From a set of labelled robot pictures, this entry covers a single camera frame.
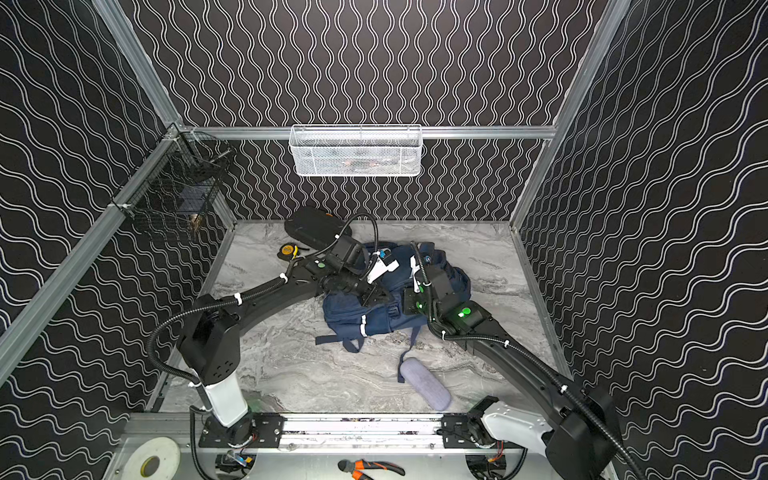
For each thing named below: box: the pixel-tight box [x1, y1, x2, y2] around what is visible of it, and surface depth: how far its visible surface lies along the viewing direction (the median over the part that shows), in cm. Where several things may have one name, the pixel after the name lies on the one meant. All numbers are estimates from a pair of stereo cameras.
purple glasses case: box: [400, 357, 451, 411], surface depth 81 cm
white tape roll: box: [122, 436, 181, 480], surface depth 72 cm
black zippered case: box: [284, 206, 353, 250], surface depth 113 cm
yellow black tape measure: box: [277, 243, 300, 261], surface depth 111 cm
